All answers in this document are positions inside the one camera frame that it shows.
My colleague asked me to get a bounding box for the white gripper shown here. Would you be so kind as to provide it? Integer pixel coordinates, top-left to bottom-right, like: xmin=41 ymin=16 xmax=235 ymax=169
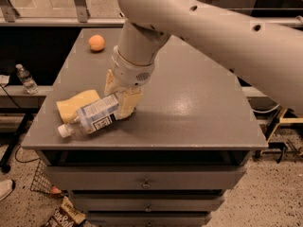
xmin=104 ymin=46 xmax=154 ymax=120

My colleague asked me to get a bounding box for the blue plastic bottle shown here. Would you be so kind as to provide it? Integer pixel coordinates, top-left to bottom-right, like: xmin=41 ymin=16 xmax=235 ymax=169
xmin=58 ymin=95 xmax=119 ymax=138

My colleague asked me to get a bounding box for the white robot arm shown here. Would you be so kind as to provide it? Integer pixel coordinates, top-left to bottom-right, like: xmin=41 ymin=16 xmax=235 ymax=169
xmin=105 ymin=0 xmax=303 ymax=115

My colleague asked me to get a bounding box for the yellow sponge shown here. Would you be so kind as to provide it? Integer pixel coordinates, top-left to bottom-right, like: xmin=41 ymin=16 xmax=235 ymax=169
xmin=56 ymin=90 xmax=100 ymax=123

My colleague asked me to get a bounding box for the small clear water bottle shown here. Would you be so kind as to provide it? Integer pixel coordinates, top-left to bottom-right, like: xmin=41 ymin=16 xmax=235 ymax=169
xmin=16 ymin=64 xmax=39 ymax=95

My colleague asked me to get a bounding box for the orange fruit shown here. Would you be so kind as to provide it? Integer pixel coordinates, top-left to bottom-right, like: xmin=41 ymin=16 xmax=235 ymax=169
xmin=88 ymin=35 xmax=105 ymax=52

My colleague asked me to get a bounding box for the grey drawer cabinet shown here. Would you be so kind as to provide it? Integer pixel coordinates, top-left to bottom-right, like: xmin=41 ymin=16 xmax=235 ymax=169
xmin=23 ymin=28 xmax=266 ymax=227

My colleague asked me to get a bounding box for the top drawer knob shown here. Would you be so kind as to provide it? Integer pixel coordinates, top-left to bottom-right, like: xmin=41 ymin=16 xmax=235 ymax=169
xmin=141 ymin=180 xmax=151 ymax=189

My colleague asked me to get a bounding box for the drawer knob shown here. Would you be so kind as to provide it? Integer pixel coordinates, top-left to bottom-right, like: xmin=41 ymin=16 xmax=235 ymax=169
xmin=145 ymin=206 xmax=152 ymax=213
xmin=141 ymin=180 xmax=151 ymax=189

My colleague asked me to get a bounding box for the middle drawer knob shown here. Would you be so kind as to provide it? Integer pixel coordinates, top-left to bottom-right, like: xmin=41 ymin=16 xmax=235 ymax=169
xmin=145 ymin=206 xmax=152 ymax=213

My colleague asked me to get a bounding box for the snack bag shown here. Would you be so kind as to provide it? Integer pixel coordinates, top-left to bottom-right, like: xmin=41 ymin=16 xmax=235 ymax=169
xmin=41 ymin=197 xmax=86 ymax=227

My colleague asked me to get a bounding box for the white shoe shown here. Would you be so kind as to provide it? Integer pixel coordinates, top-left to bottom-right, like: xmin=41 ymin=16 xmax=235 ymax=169
xmin=0 ymin=180 xmax=15 ymax=201

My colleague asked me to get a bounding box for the yellow metal stand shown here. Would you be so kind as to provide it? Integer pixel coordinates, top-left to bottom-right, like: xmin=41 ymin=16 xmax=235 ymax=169
xmin=264 ymin=107 xmax=303 ymax=158

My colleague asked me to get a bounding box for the black cable on floor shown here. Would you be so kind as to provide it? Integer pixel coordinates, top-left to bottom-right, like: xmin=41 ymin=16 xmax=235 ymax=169
xmin=14 ymin=145 xmax=41 ymax=165

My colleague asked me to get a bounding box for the wire basket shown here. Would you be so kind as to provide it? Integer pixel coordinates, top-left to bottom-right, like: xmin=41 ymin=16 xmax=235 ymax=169
xmin=30 ymin=160 xmax=62 ymax=196

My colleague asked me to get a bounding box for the metal railing frame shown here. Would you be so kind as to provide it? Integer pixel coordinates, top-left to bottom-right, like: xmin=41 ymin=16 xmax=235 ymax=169
xmin=0 ymin=0 xmax=303 ymax=27

